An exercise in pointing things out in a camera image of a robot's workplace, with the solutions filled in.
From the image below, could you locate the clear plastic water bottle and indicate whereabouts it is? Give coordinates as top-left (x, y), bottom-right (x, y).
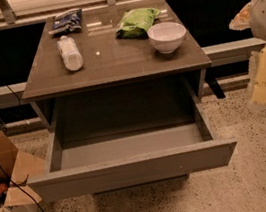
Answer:
top-left (57, 35), bottom-right (83, 71)

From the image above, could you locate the grey top drawer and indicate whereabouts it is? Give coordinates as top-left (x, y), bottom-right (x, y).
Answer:
top-left (14, 68), bottom-right (243, 206)

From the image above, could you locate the white ceramic bowl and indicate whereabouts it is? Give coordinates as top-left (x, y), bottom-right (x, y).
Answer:
top-left (147, 22), bottom-right (187, 54)

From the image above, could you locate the green chip bag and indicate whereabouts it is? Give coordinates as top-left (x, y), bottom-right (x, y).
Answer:
top-left (116, 7), bottom-right (161, 39)

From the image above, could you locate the blue snack bag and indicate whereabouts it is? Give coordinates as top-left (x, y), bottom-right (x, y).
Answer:
top-left (49, 8), bottom-right (82, 35)

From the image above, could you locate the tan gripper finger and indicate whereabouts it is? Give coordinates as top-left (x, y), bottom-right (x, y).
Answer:
top-left (229, 3), bottom-right (251, 31)

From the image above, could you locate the grey drawer cabinet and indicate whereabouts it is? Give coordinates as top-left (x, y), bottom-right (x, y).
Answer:
top-left (9, 0), bottom-right (231, 205)

